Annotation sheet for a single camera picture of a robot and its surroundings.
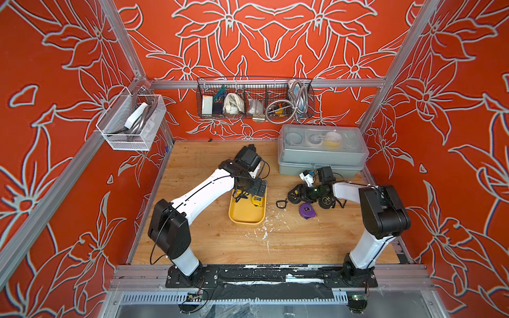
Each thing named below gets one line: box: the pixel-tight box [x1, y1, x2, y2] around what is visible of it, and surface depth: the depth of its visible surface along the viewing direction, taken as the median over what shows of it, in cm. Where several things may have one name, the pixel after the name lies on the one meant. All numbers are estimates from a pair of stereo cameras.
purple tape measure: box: [298, 202, 317, 220], surface depth 90 cm
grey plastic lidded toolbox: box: [277, 124, 370, 178], surface depth 97 cm
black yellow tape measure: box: [318, 195, 337, 210], surface depth 92 cm
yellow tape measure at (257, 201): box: [251, 194, 264, 209], surface depth 93 cm
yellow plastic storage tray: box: [228, 181, 268, 225], surface depth 92 cm
